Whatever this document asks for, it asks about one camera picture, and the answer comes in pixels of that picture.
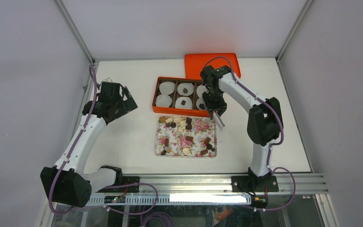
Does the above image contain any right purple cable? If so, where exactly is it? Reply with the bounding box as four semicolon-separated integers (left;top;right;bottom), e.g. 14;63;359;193
203;56;296;211

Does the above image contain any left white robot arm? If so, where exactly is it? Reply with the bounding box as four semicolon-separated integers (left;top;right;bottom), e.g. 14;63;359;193
40;82;138;208

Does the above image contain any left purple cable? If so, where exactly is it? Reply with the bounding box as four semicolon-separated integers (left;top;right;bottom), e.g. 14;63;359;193
48;65;99;216

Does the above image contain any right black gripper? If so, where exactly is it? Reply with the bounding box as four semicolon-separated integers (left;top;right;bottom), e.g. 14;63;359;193
202;88;227;119

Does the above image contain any orange chocolate box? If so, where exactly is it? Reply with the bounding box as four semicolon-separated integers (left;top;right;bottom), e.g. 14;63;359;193
152;77;209;117

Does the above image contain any orange box lid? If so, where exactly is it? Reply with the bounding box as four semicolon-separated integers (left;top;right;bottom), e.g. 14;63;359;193
184;53;241;79

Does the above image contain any white heart chocolate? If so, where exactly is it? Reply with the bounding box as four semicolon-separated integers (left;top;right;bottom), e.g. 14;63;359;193
182;148;190;156

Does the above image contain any aluminium frame rail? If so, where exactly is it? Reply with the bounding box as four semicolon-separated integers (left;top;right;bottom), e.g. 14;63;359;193
87;173;328;206

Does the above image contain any brown chocolate tray corner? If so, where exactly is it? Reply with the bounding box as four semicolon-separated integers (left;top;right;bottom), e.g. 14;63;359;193
200;149;208;156

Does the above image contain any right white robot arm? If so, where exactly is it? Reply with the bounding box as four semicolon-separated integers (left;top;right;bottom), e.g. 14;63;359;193
200;65;284;192

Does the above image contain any brown chocolate lower right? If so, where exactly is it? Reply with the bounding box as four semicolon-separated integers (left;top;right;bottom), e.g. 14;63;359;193
203;137;211;145

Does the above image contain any floral tray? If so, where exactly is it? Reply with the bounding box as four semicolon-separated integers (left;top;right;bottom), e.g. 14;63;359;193
154;115;217;158

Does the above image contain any purple cable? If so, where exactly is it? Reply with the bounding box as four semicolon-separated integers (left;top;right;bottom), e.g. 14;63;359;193
48;65;99;216
203;56;296;211

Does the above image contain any brown rectangular chocolate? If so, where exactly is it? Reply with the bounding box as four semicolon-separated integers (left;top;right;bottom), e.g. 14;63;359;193
185;136;194;142

